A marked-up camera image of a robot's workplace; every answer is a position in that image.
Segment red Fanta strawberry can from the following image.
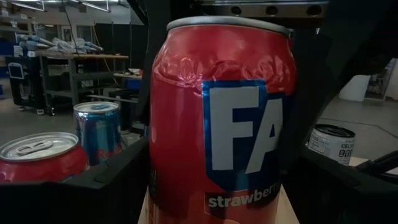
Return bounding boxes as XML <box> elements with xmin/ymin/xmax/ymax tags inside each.
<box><xmin>148</xmin><ymin>15</ymin><xmax>299</xmax><ymax>224</ymax></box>
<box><xmin>0</xmin><ymin>131</ymin><xmax>90</xmax><ymax>184</ymax></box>

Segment white Celsius can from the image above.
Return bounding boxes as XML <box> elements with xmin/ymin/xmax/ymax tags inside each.
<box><xmin>307</xmin><ymin>123</ymin><xmax>356</xmax><ymax>166</ymax></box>

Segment blue silver Red Bull can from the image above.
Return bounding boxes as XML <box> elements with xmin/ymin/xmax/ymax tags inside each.
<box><xmin>73</xmin><ymin>101</ymin><xmax>123</xmax><ymax>167</ymax></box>

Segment black rolling cart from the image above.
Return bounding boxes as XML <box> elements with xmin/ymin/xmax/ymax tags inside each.
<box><xmin>5</xmin><ymin>55</ymin><xmax>55</xmax><ymax>116</ymax></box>

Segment grey plastic bags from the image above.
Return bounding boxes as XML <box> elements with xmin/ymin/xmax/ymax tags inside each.
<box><xmin>15</xmin><ymin>33</ymin><xmax>103</xmax><ymax>54</ymax></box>

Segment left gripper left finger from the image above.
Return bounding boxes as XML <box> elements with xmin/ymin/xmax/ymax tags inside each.
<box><xmin>0</xmin><ymin>136</ymin><xmax>150</xmax><ymax>224</ymax></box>

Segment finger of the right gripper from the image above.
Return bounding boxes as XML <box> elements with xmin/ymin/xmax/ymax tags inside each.
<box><xmin>129</xmin><ymin>0</ymin><xmax>193</xmax><ymax>138</ymax></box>
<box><xmin>279</xmin><ymin>30</ymin><xmax>358</xmax><ymax>172</ymax></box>

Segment wooden workbench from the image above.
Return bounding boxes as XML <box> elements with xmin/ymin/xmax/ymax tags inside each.
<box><xmin>35</xmin><ymin>51</ymin><xmax>130</xmax><ymax>106</ymax></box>

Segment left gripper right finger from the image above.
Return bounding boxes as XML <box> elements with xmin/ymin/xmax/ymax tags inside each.
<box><xmin>279</xmin><ymin>146</ymin><xmax>398</xmax><ymax>224</ymax></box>

